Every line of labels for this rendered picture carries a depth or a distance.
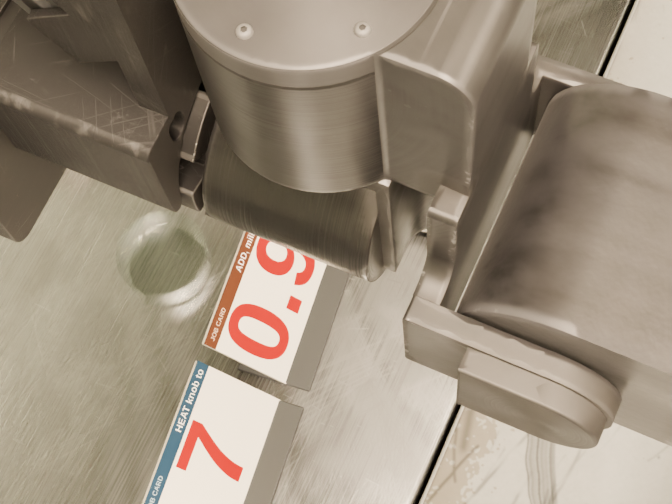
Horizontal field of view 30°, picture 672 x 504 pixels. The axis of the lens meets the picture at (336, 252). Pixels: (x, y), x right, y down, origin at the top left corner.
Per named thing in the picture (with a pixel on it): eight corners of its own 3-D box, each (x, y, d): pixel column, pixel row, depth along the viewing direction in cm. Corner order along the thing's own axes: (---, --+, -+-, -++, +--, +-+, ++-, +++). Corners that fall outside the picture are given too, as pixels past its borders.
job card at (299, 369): (357, 254, 76) (353, 229, 72) (310, 392, 73) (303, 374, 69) (262, 227, 77) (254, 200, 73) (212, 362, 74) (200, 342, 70)
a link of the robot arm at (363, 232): (134, 127, 30) (399, 232, 29) (239, -60, 32) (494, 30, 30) (187, 233, 36) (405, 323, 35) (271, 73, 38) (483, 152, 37)
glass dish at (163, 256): (132, 318, 75) (124, 306, 73) (115, 235, 77) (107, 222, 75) (221, 294, 76) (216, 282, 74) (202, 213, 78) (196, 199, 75)
